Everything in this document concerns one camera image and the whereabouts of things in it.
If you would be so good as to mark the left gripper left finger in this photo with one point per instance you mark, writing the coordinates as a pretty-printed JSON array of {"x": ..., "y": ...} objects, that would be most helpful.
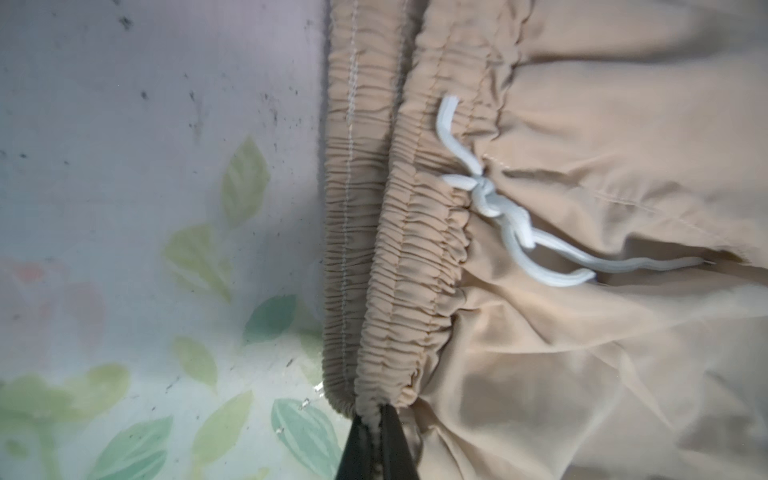
[{"x": 356, "y": 461}]

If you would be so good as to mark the white drawstring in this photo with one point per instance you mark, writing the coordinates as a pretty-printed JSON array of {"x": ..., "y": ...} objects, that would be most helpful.
[{"x": 518, "y": 234}]

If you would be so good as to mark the beige shorts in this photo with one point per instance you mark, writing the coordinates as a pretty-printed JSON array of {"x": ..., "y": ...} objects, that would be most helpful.
[{"x": 625, "y": 128}]

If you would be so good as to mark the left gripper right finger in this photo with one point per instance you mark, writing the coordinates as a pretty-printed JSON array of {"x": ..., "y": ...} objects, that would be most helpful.
[{"x": 396, "y": 459}]

